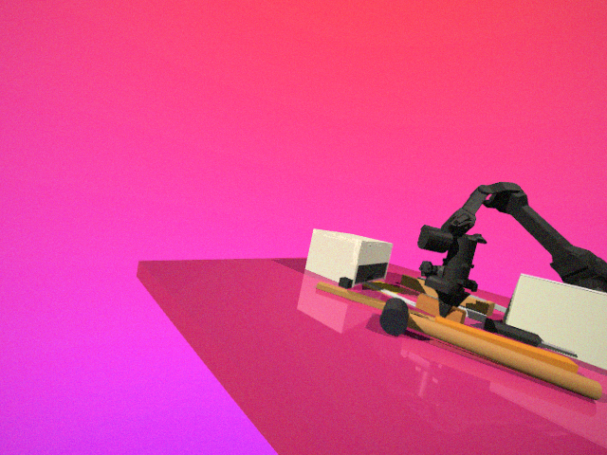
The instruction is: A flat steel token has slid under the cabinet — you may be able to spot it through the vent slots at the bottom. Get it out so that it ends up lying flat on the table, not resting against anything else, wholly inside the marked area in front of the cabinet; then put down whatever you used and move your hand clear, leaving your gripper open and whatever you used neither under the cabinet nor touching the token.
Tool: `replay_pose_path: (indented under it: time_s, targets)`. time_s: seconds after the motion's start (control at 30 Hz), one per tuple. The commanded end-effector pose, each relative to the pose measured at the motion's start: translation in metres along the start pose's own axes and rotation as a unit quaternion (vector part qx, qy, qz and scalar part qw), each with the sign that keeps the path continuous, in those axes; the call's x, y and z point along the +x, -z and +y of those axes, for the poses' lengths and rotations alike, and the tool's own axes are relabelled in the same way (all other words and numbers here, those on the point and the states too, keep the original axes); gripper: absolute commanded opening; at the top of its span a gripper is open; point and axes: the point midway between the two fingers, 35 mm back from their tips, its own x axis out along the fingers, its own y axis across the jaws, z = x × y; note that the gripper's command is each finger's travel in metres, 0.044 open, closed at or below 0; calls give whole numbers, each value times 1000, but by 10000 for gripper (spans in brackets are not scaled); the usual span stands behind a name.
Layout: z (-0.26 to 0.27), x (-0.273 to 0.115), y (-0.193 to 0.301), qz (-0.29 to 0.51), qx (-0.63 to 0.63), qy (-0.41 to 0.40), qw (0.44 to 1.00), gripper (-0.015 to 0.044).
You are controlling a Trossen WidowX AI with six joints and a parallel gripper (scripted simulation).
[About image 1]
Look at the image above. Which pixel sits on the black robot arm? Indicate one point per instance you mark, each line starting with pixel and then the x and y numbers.
pixel 575 265

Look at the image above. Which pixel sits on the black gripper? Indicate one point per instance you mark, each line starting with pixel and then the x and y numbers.
pixel 449 288

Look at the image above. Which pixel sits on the orange rod with dark cylindrical end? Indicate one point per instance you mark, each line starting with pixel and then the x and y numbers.
pixel 394 320

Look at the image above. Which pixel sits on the black-handled metal rod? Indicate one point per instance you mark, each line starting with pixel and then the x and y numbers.
pixel 519 334

